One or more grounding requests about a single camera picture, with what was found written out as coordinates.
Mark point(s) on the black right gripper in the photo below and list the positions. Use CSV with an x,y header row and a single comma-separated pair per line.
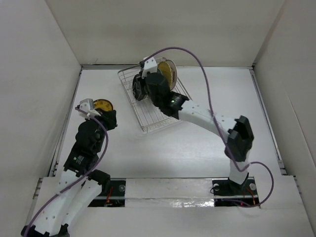
x,y
144,81

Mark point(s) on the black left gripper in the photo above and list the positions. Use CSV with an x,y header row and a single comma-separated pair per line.
x,y
109,116

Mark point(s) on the yellow black rimmed plate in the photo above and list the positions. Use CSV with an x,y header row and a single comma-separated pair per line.
x,y
103,104

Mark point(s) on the yellow woven bamboo plate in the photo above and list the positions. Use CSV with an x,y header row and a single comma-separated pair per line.
x,y
166,71

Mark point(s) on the cream plate plum blossom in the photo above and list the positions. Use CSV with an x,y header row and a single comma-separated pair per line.
x,y
137,88

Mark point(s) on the white plate red characters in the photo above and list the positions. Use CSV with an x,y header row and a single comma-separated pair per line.
x,y
173,73

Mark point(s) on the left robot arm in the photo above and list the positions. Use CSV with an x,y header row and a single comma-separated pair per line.
x,y
80,182

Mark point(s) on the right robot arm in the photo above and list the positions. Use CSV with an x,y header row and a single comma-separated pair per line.
x,y
236,133

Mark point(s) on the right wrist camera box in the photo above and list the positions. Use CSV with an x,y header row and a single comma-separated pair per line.
x,y
148,66

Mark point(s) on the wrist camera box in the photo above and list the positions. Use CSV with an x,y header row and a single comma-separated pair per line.
x,y
148,66
86,109

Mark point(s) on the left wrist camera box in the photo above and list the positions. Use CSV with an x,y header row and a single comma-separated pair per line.
x,y
86,109

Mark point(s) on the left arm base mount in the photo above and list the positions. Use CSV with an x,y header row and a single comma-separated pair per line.
x,y
113,197

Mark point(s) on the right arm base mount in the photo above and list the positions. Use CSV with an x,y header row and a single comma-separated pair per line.
x,y
226,193

